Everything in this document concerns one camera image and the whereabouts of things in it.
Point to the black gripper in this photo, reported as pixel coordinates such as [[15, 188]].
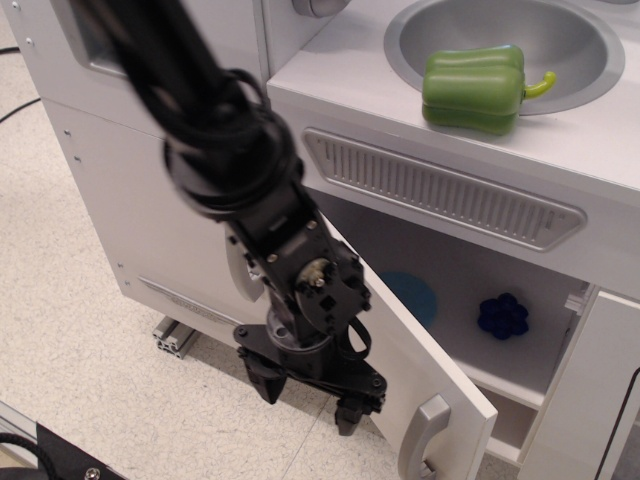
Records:
[[359, 386]]

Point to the white cabinet door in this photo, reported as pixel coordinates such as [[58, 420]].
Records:
[[415, 366]]

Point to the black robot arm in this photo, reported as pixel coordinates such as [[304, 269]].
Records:
[[234, 161]]

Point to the white toy kitchen cabinet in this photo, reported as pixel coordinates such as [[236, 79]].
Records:
[[98, 246]]

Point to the light blue toy plate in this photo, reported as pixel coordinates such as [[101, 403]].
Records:
[[414, 294]]

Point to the blue toy grapes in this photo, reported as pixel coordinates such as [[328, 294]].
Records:
[[503, 317]]

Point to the green toy bell pepper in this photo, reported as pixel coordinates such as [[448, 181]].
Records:
[[479, 89]]

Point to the silver knob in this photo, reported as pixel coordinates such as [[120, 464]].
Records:
[[319, 8]]

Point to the grey fridge door handle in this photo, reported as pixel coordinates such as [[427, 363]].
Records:
[[245, 278]]

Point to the grey cabinet door handle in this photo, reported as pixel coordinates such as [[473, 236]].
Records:
[[429, 419]]

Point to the aluminium extrusion rail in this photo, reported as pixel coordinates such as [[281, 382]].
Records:
[[174, 338]]

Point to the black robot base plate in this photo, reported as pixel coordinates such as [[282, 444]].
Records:
[[56, 458]]

